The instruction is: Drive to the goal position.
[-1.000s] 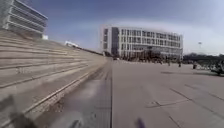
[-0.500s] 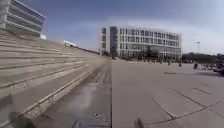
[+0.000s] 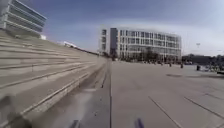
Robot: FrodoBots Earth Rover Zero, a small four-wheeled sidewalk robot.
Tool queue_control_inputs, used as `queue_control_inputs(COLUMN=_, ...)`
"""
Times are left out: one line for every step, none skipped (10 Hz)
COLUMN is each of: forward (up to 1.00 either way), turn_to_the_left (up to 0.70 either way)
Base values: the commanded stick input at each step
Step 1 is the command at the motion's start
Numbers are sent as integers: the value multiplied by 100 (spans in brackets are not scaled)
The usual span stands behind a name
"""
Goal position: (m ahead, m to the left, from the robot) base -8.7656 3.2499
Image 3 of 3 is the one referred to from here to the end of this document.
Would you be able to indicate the row of trees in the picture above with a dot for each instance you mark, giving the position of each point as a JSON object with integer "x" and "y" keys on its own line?
{"x": 148, "y": 55}

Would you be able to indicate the white grid-window building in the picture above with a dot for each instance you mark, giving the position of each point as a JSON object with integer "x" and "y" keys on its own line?
{"x": 143, "y": 41}

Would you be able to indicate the grey paved plaza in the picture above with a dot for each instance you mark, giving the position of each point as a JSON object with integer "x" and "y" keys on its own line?
{"x": 150, "y": 83}

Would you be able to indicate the robot's own part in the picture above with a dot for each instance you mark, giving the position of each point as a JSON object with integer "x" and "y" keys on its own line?
{"x": 139, "y": 123}
{"x": 74, "y": 124}

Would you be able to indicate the group of people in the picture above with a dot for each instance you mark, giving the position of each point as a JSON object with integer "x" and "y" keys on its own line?
{"x": 181, "y": 65}

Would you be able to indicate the wide concrete steps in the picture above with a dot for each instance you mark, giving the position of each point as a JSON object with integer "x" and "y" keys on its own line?
{"x": 36, "y": 71}

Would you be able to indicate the lamp pole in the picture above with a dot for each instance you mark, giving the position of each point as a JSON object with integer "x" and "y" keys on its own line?
{"x": 198, "y": 48}

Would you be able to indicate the low dark building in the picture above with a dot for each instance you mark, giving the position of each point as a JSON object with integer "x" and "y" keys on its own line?
{"x": 203, "y": 59}

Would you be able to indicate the white building with horizontal bands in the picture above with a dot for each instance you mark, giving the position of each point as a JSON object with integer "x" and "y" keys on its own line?
{"x": 23, "y": 18}

